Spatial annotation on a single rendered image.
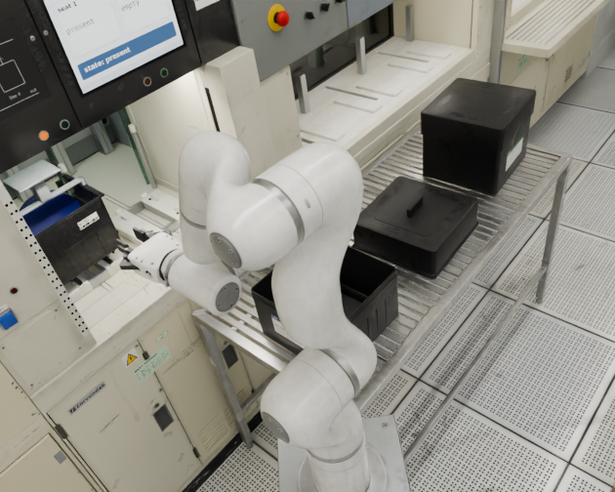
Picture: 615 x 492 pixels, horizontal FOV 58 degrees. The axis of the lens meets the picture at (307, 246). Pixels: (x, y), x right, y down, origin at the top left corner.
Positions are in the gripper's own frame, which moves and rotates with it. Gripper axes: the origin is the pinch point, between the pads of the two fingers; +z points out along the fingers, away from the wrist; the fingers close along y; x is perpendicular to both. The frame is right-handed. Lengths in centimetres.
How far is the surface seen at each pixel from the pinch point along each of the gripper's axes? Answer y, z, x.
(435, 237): 68, -37, -33
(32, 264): -17.2, 14.7, -0.6
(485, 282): 139, -22, -119
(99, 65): 14.8, 13.9, 32.2
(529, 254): 167, -30, -119
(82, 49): 12.7, 13.9, 36.6
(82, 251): -0.5, 34.1, -18.7
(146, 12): 30, 14, 38
